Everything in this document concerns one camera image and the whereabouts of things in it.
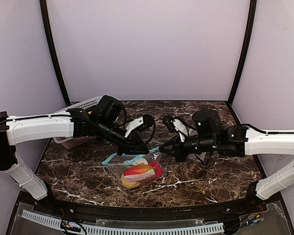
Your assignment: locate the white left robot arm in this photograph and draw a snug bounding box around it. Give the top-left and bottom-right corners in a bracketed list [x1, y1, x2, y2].
[0, 109, 155, 201]

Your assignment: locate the yellow orange toy peach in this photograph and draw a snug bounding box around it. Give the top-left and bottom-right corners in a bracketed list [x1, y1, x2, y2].
[121, 175, 140, 189]

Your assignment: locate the orange toy mango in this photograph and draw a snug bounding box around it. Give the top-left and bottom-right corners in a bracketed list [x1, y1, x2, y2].
[124, 164, 154, 176]

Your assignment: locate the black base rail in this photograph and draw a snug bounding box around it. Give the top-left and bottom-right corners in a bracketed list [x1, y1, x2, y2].
[17, 190, 282, 223]

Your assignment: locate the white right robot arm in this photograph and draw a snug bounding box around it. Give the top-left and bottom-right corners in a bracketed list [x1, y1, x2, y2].
[159, 122, 294, 200]

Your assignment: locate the black frame post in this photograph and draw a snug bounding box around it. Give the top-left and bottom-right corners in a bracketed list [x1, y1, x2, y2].
[39, 0, 71, 106]
[227, 0, 257, 106]

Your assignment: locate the black frame post right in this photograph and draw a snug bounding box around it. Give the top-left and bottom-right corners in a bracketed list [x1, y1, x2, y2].
[227, 0, 257, 106]

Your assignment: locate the white slotted cable duct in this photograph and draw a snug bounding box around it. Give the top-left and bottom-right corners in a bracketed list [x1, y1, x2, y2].
[22, 210, 224, 235]

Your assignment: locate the clear zip bag blue zipper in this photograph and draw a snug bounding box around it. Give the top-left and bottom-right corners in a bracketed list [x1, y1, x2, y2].
[101, 147, 166, 190]

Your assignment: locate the white toy mushroom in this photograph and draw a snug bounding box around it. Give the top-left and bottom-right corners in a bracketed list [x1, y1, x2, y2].
[124, 159, 155, 182]

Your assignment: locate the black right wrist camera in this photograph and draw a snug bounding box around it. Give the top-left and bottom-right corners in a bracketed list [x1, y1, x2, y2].
[192, 110, 222, 136]

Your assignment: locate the black frame post left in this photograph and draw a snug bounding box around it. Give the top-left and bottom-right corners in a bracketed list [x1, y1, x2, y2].
[39, 0, 71, 106]

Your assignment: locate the red toy bell pepper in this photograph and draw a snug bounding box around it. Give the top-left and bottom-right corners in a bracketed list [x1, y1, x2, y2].
[149, 161, 163, 177]

